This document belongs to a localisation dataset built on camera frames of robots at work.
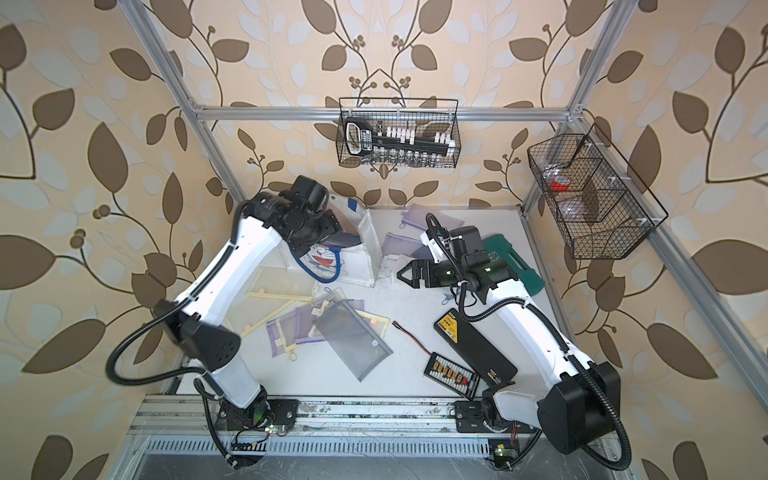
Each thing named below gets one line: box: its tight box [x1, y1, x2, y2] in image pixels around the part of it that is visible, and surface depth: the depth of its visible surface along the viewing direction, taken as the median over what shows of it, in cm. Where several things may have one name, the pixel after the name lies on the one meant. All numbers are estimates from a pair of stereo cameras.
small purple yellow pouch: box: [266, 298, 329, 361], surface depth 90 cm
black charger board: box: [392, 320, 481, 400], surface depth 81 cm
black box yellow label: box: [434, 308, 518, 386], surface depth 86 cm
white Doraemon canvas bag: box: [294, 195, 383, 287], surface depth 93 cm
